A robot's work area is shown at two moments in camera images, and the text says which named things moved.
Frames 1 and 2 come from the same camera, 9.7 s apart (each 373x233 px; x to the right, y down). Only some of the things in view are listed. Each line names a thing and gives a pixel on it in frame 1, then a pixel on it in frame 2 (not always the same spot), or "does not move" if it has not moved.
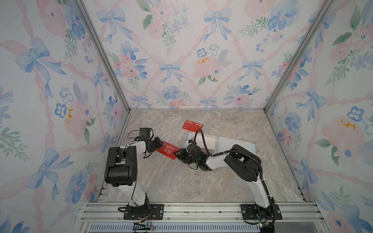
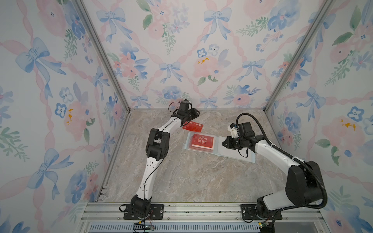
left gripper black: [159, 144] → [194, 111]
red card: [168, 150] → [203, 141]
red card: [192, 126] does not move
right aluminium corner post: [327, 7] does not move
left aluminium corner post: [84, 14] does not move
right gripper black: [180, 155] → [228, 145]
